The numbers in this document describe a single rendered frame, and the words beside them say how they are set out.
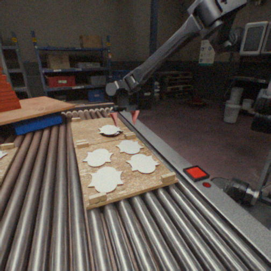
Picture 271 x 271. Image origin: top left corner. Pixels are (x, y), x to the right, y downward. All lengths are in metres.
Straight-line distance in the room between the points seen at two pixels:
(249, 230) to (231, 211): 0.07
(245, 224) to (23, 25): 5.62
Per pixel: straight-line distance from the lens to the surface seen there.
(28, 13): 5.70
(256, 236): 0.64
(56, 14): 5.75
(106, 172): 0.70
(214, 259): 0.54
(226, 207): 0.68
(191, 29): 0.68
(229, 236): 0.60
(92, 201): 0.59
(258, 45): 1.17
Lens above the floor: 1.36
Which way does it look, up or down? 25 degrees down
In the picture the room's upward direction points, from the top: straight up
